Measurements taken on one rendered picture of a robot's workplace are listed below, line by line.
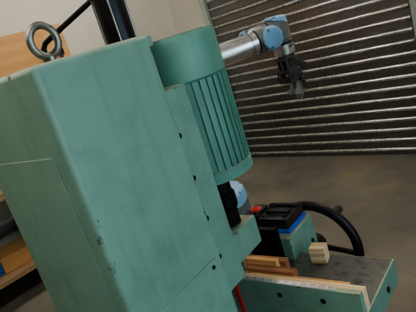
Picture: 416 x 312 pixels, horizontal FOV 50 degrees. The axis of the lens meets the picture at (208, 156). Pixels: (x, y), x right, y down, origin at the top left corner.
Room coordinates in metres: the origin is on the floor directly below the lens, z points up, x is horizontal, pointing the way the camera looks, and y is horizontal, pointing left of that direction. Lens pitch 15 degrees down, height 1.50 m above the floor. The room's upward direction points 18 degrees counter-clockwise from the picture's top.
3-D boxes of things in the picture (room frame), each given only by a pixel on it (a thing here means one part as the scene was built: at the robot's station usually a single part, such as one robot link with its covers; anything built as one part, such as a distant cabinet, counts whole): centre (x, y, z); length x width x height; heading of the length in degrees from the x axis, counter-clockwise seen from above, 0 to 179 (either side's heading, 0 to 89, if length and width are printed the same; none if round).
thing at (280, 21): (1.94, -0.44, 1.41); 0.10 x 0.09 x 0.12; 104
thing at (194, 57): (0.95, 0.00, 1.35); 0.18 x 0.18 x 0.31
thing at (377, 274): (1.04, -0.07, 0.87); 0.61 x 0.30 x 0.06; 49
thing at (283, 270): (0.97, -0.02, 0.92); 0.23 x 0.02 x 0.04; 49
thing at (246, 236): (0.94, 0.01, 1.03); 0.14 x 0.07 x 0.09; 139
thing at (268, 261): (1.01, 0.00, 0.93); 0.22 x 0.01 x 0.06; 49
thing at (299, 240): (1.10, -0.12, 0.91); 0.15 x 0.14 x 0.09; 49
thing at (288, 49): (1.95, -0.45, 1.32); 0.10 x 0.09 x 0.05; 37
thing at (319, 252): (0.97, -0.19, 0.92); 0.04 x 0.03 x 0.04; 56
